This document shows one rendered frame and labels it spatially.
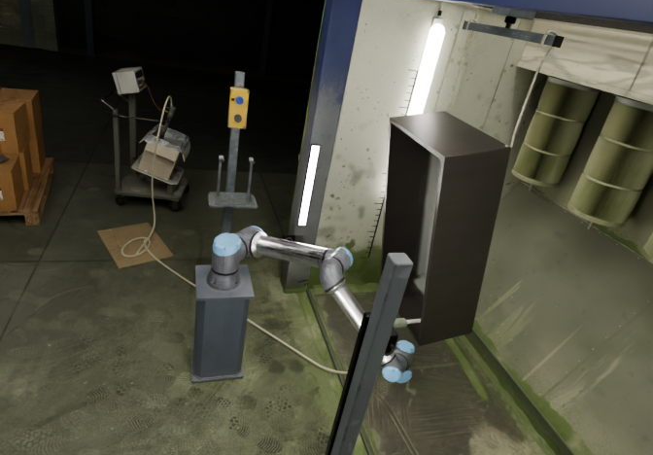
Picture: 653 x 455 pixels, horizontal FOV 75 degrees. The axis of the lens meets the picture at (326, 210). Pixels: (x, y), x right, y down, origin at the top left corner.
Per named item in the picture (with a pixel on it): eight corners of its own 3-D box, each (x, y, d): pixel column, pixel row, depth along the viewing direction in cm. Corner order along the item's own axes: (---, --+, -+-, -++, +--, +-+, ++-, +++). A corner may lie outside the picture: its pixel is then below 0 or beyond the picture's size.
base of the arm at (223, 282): (207, 291, 233) (208, 276, 228) (205, 270, 249) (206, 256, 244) (242, 290, 239) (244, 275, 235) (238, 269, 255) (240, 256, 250)
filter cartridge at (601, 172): (565, 233, 261) (628, 97, 225) (553, 211, 293) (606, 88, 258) (628, 250, 255) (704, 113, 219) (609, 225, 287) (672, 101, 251)
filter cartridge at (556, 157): (561, 194, 325) (611, 85, 288) (545, 205, 300) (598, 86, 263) (515, 177, 346) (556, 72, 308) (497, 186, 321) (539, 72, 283)
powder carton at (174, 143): (143, 149, 445) (155, 116, 431) (184, 166, 458) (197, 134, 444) (127, 168, 398) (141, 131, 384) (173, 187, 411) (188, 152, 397)
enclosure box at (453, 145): (424, 273, 309) (444, 110, 249) (471, 332, 259) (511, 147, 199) (379, 283, 300) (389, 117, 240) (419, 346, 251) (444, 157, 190)
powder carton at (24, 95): (8, 123, 424) (2, 87, 408) (42, 125, 436) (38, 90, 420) (-2, 136, 393) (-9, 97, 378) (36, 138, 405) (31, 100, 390)
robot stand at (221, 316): (191, 383, 254) (196, 298, 226) (190, 345, 279) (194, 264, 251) (243, 378, 264) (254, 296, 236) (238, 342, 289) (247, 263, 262)
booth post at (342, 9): (280, 280, 360) (327, -24, 260) (300, 279, 366) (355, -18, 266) (284, 294, 345) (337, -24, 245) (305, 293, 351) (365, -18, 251)
